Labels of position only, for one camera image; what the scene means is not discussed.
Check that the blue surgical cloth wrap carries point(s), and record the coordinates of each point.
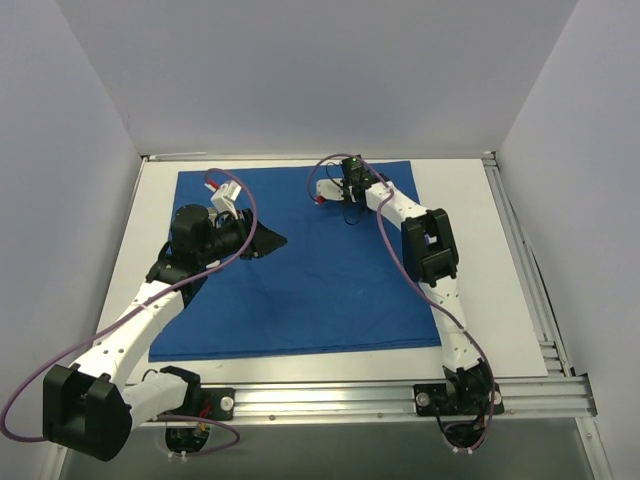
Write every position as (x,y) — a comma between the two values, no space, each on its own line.
(332,288)

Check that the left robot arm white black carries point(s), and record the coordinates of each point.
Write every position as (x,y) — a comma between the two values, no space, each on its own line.
(88,406)

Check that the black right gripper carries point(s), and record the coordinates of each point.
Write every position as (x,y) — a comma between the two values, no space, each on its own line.
(351,167)

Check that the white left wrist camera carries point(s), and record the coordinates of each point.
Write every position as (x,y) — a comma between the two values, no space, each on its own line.
(224,196)

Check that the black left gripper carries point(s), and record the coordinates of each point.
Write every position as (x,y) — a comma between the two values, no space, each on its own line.
(249,235)

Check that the aluminium back frame rail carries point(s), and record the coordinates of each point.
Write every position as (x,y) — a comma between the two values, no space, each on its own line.
(205,156)

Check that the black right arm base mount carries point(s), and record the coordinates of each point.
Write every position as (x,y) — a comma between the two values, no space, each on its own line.
(442,399)

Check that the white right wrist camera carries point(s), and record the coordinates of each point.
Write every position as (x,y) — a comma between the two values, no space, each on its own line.
(329,190)

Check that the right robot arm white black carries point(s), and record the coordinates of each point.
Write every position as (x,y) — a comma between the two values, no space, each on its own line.
(430,261)

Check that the aluminium front frame rail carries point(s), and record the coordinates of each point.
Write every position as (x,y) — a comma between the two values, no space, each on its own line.
(556,397)

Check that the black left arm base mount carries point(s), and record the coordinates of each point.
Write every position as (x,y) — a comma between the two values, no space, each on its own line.
(215,403)

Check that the aluminium right frame rail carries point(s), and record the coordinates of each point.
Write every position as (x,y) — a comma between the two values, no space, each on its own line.
(532,284)

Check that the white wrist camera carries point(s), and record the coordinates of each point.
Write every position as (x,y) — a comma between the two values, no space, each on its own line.
(224,196)
(329,190)

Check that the aluminium frame rail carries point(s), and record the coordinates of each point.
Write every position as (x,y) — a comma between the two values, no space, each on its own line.
(532,284)
(556,397)
(205,156)

